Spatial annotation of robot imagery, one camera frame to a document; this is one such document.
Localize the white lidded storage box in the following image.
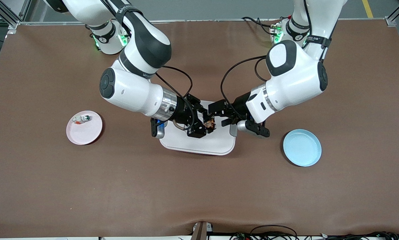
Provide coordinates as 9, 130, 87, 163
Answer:
159, 99, 236, 156

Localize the light blue round plate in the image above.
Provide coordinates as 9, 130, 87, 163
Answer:
283, 129, 322, 167

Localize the pink round plate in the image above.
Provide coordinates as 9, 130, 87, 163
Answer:
66, 110, 103, 145

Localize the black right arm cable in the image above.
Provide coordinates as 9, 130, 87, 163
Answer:
155, 65, 195, 131

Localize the black base power cable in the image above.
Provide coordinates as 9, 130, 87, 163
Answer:
242, 16, 280, 36

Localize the brown camera mount bracket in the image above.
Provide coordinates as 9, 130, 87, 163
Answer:
191, 221, 213, 240

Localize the white green switch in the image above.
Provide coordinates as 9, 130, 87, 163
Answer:
71, 114, 91, 125

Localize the black cable bundle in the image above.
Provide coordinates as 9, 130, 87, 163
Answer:
231, 225, 399, 240

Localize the aluminium frame profile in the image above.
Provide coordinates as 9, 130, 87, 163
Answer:
0, 0, 32, 34
384, 0, 399, 28

